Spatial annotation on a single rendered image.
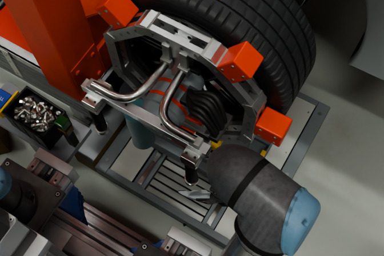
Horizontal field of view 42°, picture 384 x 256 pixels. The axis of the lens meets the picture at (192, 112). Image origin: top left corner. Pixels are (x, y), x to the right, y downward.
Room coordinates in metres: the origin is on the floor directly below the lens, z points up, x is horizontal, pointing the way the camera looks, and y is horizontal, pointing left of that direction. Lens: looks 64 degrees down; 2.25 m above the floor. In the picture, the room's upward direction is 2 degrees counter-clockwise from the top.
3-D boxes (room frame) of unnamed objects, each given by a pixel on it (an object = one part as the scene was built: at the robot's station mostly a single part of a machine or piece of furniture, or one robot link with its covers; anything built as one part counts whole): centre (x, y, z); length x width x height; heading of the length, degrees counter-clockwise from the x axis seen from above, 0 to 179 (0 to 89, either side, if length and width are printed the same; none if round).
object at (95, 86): (0.75, 0.17, 1.03); 0.19 x 0.18 x 0.11; 147
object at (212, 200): (0.43, -0.04, 0.83); 0.09 x 0.05 x 0.02; 93
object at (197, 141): (0.64, 0.01, 1.03); 0.19 x 0.18 x 0.11; 147
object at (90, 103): (0.72, 0.28, 0.93); 0.09 x 0.05 x 0.05; 147
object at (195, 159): (0.53, -0.01, 0.93); 0.09 x 0.05 x 0.05; 147
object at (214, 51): (0.80, 0.02, 0.85); 0.54 x 0.07 x 0.54; 57
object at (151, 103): (0.74, 0.06, 0.85); 0.21 x 0.14 x 0.14; 147
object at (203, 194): (0.43, 0.00, 0.85); 0.09 x 0.03 x 0.06; 93
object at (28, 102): (0.86, 0.59, 0.51); 0.20 x 0.14 x 0.13; 54
